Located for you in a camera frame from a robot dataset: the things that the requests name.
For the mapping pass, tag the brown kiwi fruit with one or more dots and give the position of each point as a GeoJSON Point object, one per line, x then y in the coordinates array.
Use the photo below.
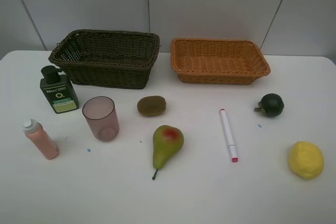
{"type": "Point", "coordinates": [151, 105]}

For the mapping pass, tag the green pear red blush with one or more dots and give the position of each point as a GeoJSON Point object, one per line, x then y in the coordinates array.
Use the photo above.
{"type": "Point", "coordinates": [167, 141]}

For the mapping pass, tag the white marker pink caps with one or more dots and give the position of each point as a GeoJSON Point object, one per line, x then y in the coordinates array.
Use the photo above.
{"type": "Point", "coordinates": [228, 136]}

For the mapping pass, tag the dark green mangosteen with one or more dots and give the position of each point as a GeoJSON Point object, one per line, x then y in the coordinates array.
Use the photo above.
{"type": "Point", "coordinates": [271, 105]}

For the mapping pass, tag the yellow lemon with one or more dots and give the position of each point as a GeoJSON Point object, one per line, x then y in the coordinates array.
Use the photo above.
{"type": "Point", "coordinates": [306, 160]}

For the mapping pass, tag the orange wicker basket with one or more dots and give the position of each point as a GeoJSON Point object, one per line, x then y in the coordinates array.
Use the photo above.
{"type": "Point", "coordinates": [217, 61]}

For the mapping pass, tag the translucent pink plastic cup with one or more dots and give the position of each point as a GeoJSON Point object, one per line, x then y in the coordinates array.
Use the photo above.
{"type": "Point", "coordinates": [101, 116]}

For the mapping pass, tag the dark brown wicker basket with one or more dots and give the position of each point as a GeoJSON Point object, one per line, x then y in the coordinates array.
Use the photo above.
{"type": "Point", "coordinates": [107, 58]}

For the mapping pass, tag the dark green pump bottle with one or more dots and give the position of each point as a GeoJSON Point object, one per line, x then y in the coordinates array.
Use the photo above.
{"type": "Point", "coordinates": [58, 90]}

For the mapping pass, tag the pink bottle white cap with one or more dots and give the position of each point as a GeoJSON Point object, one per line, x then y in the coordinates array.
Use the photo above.
{"type": "Point", "coordinates": [38, 136]}

